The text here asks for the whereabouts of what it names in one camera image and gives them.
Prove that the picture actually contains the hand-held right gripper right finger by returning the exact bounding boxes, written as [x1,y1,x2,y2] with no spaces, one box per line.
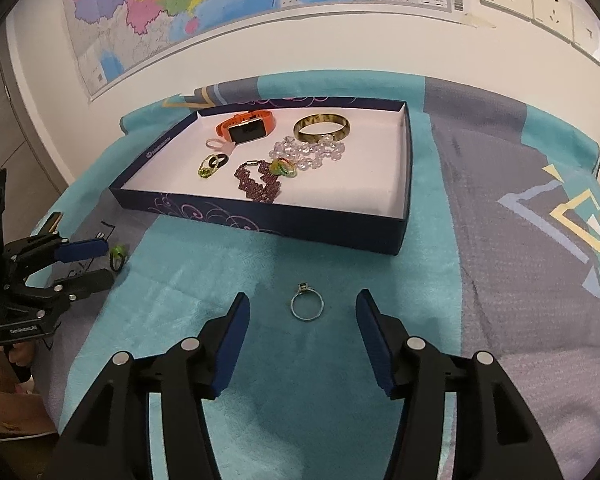
[355,288,581,480]

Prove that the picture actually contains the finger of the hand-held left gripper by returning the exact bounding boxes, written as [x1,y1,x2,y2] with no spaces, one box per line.
[15,268,115,312]
[5,232,110,274]

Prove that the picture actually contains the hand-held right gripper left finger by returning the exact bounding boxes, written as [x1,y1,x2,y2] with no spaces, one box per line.
[52,291,252,480]

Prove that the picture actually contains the black green hair tie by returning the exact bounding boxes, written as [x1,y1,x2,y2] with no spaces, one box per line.
[108,244,129,273]

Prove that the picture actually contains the silver ring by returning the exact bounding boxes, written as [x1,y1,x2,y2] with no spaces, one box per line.
[290,282,326,322]

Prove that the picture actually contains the gold green pendant ring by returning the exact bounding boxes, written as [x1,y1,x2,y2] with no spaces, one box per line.
[196,156,222,179]

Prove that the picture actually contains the purple bead bracelet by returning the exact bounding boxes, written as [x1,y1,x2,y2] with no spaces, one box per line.
[234,159,287,205]

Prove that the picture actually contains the pink hair tie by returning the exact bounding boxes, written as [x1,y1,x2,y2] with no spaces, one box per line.
[205,136,237,157]

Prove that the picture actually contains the dark blue cardboard box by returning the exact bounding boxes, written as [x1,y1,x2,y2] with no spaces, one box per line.
[109,96,412,257]

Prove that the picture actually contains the green orange gem ring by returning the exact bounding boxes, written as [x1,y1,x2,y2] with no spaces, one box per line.
[271,157,299,179]

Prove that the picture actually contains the clear crystal bracelet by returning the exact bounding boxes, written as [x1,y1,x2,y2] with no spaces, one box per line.
[270,135,347,172]

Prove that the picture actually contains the person's left forearm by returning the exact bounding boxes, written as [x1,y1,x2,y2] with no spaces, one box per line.
[0,340,58,436]

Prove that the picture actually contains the person's left hand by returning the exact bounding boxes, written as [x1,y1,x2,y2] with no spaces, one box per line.
[1,345,36,394]

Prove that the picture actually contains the teal grey printed blanket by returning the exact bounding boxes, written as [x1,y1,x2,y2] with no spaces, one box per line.
[30,75,600,480]

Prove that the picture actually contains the orange smartwatch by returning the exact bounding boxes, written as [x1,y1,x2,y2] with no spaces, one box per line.
[216,109,277,145]

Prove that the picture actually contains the brown yellow bangle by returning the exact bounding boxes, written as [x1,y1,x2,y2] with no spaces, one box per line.
[293,113,351,145]

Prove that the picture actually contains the clear tape strip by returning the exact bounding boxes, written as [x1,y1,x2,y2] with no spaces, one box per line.
[462,11,499,29]

